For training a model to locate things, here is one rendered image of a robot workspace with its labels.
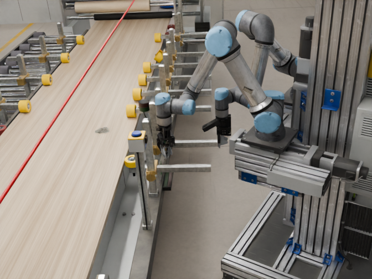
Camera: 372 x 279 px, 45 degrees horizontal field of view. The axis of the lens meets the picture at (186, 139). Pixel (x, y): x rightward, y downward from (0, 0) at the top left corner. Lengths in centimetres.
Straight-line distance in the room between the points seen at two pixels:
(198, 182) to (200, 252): 80
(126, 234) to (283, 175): 84
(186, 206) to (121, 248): 128
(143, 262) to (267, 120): 84
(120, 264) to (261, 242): 101
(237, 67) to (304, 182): 61
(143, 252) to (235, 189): 165
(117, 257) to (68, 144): 75
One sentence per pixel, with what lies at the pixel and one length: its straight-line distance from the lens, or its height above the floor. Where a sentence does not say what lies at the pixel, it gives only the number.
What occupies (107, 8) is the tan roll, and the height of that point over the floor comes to 104.
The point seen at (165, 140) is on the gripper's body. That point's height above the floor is 104.
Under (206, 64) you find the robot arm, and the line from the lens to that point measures 213.
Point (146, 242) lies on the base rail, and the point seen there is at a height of 70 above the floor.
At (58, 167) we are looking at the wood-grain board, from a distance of 242.
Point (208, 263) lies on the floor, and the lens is 302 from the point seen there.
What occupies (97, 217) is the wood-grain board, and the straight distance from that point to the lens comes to 202.
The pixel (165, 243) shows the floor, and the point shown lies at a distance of 316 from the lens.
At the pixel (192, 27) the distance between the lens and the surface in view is 489.
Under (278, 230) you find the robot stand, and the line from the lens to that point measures 295.
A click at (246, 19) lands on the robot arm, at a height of 154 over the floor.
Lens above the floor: 216
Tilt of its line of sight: 30 degrees down
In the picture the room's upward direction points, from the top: 3 degrees counter-clockwise
